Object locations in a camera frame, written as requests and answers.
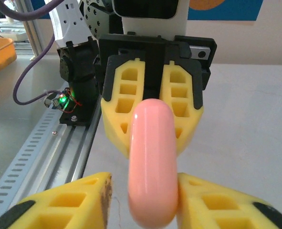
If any aluminium frame bar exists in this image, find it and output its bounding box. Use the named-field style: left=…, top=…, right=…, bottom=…
left=18, top=0, right=45, bottom=57

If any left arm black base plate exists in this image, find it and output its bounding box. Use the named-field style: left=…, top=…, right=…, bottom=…
left=59, top=95, right=102, bottom=126

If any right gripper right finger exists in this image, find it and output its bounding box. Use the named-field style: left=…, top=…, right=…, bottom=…
left=178, top=173, right=282, bottom=229

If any aluminium mounting rail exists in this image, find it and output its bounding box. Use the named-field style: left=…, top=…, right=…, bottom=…
left=40, top=102, right=104, bottom=194

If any orange plastic bin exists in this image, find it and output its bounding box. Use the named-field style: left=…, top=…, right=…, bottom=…
left=0, top=38, right=17, bottom=79

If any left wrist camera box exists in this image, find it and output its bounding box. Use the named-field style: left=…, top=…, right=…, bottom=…
left=113, top=0, right=188, bottom=36

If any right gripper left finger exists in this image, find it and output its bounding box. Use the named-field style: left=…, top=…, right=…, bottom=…
left=0, top=171, right=113, bottom=229

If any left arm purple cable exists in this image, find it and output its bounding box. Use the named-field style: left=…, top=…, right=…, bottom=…
left=0, top=0, right=65, bottom=106

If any pink charging case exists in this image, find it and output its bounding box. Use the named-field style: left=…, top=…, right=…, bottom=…
left=127, top=97, right=179, bottom=229

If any grey slotted cable duct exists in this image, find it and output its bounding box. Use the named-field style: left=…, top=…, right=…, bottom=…
left=0, top=106, right=68, bottom=215

